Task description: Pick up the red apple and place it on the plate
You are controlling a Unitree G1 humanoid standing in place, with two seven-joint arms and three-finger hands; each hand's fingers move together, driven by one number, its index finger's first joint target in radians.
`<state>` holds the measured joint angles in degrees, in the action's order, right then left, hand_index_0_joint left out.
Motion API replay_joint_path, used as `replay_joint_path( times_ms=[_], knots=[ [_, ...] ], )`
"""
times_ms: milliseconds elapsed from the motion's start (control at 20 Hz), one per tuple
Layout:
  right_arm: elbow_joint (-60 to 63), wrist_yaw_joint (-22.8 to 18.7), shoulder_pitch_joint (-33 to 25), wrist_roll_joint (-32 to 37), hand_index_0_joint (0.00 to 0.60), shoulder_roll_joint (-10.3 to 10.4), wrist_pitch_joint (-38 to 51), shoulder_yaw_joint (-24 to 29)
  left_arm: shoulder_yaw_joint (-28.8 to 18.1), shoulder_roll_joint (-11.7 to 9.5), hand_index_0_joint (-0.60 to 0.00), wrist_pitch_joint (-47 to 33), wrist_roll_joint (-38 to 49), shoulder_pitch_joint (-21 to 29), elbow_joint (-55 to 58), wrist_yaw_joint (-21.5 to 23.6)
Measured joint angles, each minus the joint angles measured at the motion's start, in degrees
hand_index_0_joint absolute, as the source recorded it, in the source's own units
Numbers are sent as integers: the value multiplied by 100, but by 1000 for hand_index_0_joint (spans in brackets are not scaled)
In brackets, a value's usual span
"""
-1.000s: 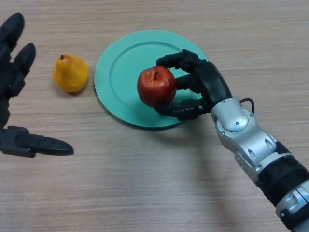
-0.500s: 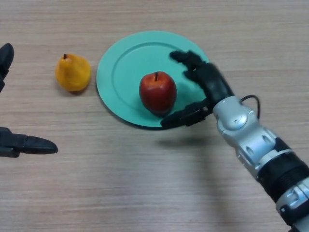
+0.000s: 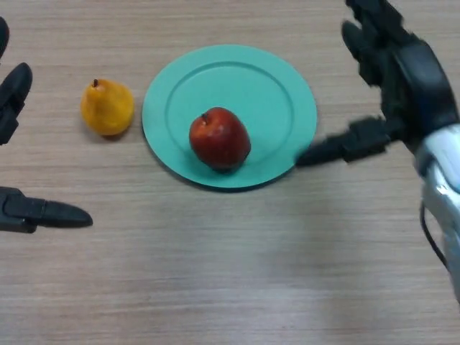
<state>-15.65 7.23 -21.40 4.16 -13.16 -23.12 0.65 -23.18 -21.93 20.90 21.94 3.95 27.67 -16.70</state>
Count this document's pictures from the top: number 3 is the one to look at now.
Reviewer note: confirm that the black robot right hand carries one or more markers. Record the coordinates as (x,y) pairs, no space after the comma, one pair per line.
(417,82)

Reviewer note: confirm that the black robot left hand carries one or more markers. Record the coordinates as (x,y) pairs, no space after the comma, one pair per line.
(14,97)

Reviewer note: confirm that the red apple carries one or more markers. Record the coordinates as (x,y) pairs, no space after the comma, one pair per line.
(219,140)

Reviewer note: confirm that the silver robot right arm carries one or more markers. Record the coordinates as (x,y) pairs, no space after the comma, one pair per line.
(445,172)

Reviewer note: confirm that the green round plate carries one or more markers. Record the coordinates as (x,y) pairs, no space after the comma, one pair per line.
(273,108)

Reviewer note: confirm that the yellow pear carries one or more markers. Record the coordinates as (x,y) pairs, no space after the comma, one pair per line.
(108,109)

